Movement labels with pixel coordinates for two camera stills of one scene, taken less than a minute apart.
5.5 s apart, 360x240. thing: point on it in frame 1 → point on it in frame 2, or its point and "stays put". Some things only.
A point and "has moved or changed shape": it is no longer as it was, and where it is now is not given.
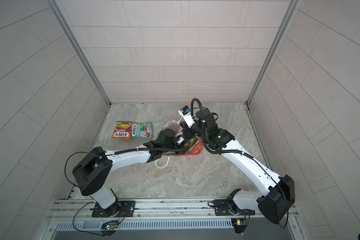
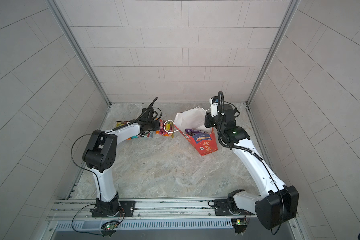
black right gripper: [188, 135] → [209, 117]
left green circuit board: [111, 227] stays put
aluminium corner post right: [290, 11] stays put
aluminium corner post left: [79, 50] stays put
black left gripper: [180, 146] → [157, 125]
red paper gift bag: [195, 149] has moved or changed shape
